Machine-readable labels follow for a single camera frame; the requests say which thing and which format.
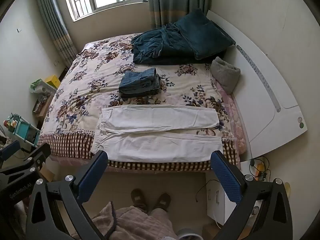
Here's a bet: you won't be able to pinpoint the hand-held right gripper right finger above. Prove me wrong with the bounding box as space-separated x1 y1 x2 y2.
211 151 293 240

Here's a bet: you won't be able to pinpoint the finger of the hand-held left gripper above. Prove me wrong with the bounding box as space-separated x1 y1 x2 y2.
0 140 21 162
22 143 52 172

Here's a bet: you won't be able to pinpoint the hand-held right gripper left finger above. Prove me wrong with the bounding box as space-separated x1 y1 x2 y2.
26 150 108 240

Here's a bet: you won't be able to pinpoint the white pants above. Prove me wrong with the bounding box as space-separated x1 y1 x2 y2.
90 104 224 162

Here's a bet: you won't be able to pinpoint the teal toy cart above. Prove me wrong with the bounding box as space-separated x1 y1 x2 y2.
3 113 41 147

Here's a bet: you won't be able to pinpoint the yellow power adapter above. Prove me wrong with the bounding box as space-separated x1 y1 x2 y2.
254 163 266 178

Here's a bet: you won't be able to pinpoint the open cardboard box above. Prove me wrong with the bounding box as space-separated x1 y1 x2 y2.
32 94 53 119

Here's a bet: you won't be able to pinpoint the brown slipper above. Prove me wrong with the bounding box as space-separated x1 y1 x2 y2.
152 192 172 213
130 188 148 211

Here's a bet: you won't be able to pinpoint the pink mattress sheet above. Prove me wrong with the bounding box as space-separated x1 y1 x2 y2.
212 77 250 156

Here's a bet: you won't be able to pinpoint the grey round container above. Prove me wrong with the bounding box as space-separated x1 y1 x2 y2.
178 228 202 240

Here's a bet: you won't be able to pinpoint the green and white box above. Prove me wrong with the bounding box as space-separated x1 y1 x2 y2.
30 78 51 93

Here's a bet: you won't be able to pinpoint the pink quilted robe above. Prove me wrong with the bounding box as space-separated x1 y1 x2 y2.
72 201 181 240

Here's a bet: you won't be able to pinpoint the yellow box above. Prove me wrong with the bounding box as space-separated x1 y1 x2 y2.
44 74 62 89

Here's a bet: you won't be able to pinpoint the floral bed blanket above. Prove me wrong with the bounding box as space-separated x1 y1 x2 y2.
37 32 241 173

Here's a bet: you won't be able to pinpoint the folded blue jeans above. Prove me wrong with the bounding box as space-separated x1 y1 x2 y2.
118 67 162 98

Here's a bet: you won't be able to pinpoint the grey fleece cloth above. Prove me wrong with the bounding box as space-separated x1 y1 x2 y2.
210 57 241 94

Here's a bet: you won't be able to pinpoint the white headboard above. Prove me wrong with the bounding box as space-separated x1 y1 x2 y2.
206 10 308 159

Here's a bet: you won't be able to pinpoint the grey-blue striped curtain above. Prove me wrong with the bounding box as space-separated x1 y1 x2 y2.
147 0 213 30
34 0 78 68

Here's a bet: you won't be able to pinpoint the dark teal crumpled garment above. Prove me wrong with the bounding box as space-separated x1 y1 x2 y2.
131 24 196 65

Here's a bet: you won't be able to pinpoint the dark teal folded blanket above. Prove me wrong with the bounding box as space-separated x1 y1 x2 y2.
174 8 236 61

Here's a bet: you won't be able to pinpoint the black cable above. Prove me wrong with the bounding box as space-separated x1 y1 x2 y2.
195 179 218 203

